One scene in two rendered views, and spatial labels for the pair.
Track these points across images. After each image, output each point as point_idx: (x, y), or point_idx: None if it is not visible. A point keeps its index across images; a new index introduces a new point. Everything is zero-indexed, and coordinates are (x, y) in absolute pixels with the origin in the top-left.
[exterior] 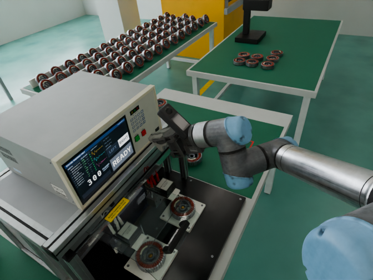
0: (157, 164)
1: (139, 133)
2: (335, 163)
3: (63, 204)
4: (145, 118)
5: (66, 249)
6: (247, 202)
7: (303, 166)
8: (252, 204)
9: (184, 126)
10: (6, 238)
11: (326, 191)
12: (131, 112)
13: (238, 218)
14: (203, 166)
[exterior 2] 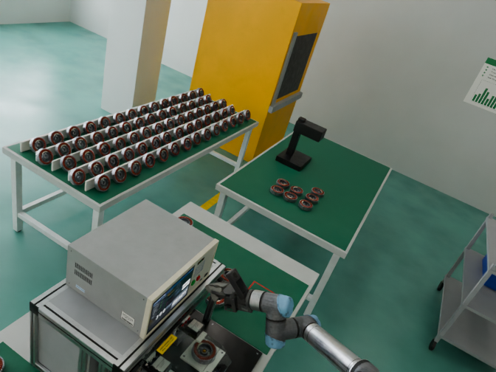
0: (197, 306)
1: (195, 278)
2: (339, 346)
3: (125, 330)
4: (203, 266)
5: (128, 370)
6: (262, 358)
7: (321, 343)
8: (266, 361)
9: (243, 290)
10: (12, 348)
11: (331, 362)
12: (198, 263)
13: (252, 371)
14: (225, 311)
